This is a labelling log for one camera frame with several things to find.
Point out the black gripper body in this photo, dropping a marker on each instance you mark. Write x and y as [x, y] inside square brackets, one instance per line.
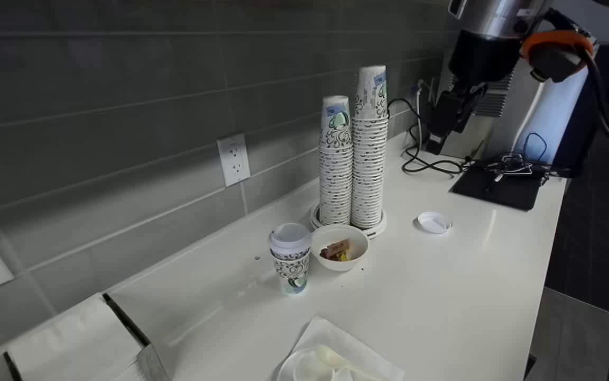
[485, 59]

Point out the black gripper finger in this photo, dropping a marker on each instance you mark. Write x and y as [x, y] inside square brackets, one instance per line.
[446, 119]
[475, 97]

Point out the paper cup with white lid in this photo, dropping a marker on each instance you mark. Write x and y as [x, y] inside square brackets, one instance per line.
[290, 268]

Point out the yellow packet with black print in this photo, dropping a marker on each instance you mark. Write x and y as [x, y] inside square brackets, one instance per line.
[345, 253]

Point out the tall paper cup stack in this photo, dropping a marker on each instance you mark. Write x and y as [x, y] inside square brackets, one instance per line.
[368, 154]

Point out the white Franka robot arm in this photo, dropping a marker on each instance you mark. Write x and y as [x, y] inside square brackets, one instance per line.
[503, 13]

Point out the white napkin dispenser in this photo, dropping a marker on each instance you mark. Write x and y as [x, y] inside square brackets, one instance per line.
[73, 339]

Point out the white bowl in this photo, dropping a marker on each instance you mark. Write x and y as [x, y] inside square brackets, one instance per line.
[340, 268]

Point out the clear plastic container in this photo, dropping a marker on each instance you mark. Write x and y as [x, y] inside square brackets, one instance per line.
[318, 335]

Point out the shorter paper cup stack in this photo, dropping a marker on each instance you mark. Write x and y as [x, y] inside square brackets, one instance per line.
[335, 169]

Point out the white plastic cup lid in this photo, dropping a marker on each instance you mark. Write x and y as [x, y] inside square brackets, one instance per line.
[432, 223]

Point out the brown paper packet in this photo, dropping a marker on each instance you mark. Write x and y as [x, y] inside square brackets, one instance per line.
[328, 250]

